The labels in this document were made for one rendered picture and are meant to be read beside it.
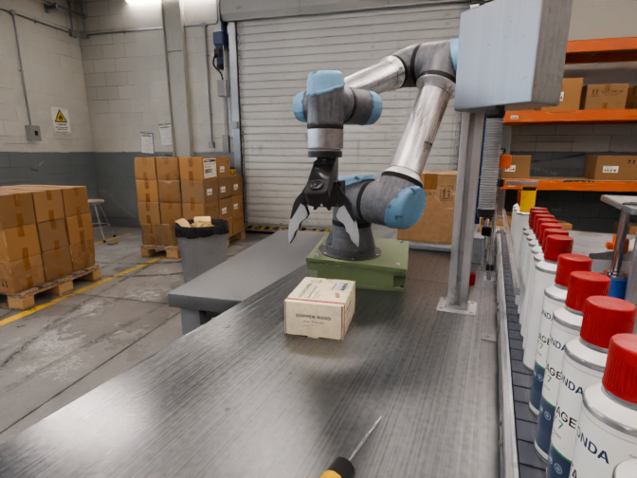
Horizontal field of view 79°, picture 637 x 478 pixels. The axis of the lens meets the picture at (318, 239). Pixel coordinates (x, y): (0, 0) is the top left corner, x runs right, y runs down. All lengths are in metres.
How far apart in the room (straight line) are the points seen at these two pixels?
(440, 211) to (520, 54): 0.85
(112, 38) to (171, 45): 1.05
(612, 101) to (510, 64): 4.25
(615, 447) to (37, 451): 0.61
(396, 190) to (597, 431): 0.77
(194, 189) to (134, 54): 3.09
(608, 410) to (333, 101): 0.65
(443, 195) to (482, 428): 1.06
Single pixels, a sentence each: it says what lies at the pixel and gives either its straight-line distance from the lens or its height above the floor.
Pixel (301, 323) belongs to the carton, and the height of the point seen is 0.86.
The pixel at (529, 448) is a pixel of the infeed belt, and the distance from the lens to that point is 0.54.
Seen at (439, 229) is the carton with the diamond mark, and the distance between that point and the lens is 1.58.
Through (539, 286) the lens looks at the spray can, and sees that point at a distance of 0.64.
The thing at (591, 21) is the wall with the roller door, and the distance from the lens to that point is 5.90.
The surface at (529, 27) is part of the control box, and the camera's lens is 0.84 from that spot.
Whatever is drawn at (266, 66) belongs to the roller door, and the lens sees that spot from 5.79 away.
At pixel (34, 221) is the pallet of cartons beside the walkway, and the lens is 3.81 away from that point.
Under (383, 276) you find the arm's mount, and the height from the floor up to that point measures 0.87.
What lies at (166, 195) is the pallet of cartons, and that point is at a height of 0.72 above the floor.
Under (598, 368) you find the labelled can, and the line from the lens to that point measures 0.38.
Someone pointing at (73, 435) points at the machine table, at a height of 0.83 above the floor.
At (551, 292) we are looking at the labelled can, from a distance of 0.53.
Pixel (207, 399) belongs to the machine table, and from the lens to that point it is 0.66.
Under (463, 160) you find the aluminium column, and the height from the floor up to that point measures 1.18.
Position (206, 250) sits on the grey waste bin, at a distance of 3.26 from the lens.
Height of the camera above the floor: 1.20
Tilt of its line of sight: 13 degrees down
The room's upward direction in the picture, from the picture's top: straight up
